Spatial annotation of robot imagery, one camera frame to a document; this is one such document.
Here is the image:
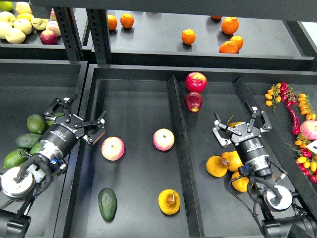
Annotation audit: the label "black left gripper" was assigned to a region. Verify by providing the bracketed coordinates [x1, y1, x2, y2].
[39, 94, 106, 158]

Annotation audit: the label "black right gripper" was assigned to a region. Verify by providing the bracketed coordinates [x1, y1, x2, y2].
[212, 100, 272, 165]

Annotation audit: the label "dark green avocado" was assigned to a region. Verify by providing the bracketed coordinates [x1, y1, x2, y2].
[98, 187, 117, 222]

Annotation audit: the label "yellow pear with stem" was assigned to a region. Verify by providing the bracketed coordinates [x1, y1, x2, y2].
[158, 189, 180, 215]

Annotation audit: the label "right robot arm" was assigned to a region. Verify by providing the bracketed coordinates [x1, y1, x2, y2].
[212, 107, 317, 238]

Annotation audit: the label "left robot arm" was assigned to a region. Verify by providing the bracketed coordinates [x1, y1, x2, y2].
[0, 95, 106, 238]

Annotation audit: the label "yellow pear upper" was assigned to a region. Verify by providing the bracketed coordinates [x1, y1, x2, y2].
[227, 115, 243, 128]

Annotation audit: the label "green avocado top right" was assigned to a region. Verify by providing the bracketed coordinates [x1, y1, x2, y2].
[46, 112, 64, 126]

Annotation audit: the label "green avocado top left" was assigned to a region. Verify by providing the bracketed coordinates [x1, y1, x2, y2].
[27, 114, 46, 134]

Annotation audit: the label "green avocado right lower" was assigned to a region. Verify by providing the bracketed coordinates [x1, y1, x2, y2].
[29, 142, 42, 155]

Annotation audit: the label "yellow pear upright middle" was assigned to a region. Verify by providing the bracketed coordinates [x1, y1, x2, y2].
[220, 151, 243, 172]

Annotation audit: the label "dark avocado middle left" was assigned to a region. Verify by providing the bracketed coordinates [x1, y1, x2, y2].
[15, 133, 41, 149]

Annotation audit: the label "yellow pear far left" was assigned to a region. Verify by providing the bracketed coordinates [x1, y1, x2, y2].
[206, 156, 228, 178]

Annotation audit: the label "yellow pear lower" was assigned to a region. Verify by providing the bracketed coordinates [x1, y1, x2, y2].
[232, 177, 250, 192]

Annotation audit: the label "light green avocado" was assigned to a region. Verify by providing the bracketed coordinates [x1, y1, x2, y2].
[3, 148, 27, 169]

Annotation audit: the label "orange tomato vine left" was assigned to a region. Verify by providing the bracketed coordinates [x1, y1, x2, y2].
[265, 83, 281, 113]

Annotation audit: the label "orange tomato vine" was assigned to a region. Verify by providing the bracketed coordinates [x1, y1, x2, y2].
[265, 83, 281, 113]
[298, 93, 317, 120]

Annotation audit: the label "pink apple left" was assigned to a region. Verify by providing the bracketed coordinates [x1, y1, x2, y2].
[101, 136, 125, 161]

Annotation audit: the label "pink apple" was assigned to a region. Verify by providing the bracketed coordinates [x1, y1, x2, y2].
[153, 128, 174, 151]
[101, 136, 125, 161]

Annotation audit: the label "dark red apple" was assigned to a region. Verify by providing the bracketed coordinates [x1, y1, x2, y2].
[184, 92, 203, 113]

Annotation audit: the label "red cherry tomato bunch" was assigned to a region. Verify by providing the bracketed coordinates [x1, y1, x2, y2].
[280, 82, 297, 107]

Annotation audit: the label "bright red apple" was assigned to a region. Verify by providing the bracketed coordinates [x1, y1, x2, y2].
[185, 72, 207, 93]

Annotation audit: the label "red chili pepper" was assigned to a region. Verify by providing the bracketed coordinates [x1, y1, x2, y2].
[286, 101, 300, 135]

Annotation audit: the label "black tray divider right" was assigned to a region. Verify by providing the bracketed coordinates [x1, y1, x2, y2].
[233, 78, 317, 219]

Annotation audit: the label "black tray divider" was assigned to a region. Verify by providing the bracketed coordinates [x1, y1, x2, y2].
[166, 75, 205, 238]
[233, 78, 317, 219]

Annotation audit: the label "orange tomato vine right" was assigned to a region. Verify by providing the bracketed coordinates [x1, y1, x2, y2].
[298, 93, 317, 120]

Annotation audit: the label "pink peach right edge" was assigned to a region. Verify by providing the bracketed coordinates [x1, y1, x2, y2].
[300, 120, 317, 141]

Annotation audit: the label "orange front right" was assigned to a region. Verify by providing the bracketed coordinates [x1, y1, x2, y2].
[218, 41, 239, 54]

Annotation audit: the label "pink apple centre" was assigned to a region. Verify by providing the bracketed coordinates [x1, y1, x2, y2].
[153, 128, 174, 151]

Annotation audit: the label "white price tag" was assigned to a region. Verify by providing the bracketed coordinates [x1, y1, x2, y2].
[306, 140, 317, 154]

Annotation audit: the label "mixed cherry tomatoes lower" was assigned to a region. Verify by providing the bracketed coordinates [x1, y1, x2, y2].
[287, 133, 317, 183]

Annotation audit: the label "orange small right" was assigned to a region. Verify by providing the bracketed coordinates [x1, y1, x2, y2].
[230, 35, 244, 50]

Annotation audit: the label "red apple on shelf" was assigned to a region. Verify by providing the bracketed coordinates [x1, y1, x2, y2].
[40, 30, 58, 45]

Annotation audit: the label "black tray divider left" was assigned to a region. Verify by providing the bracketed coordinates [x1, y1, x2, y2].
[166, 75, 205, 238]

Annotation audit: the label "pale peach on shelf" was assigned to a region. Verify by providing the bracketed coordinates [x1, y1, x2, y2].
[46, 21, 61, 37]

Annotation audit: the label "yellow apple right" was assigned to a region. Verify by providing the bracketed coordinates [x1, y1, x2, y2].
[31, 16, 49, 31]

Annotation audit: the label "yellow apple front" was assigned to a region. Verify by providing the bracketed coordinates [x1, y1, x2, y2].
[5, 28, 26, 44]

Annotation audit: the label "yellow apple middle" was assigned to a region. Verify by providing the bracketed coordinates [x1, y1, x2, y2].
[13, 18, 33, 35]

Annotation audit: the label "yellow apple far left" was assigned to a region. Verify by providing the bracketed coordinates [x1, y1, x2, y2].
[0, 22, 12, 40]

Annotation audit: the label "black shelf post left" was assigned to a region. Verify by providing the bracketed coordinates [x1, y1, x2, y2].
[53, 7, 84, 61]

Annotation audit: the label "black shelf post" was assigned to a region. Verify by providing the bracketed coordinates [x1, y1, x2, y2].
[53, 7, 84, 61]
[86, 8, 112, 64]

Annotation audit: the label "black shelf post right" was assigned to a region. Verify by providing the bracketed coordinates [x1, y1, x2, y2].
[86, 8, 112, 64]

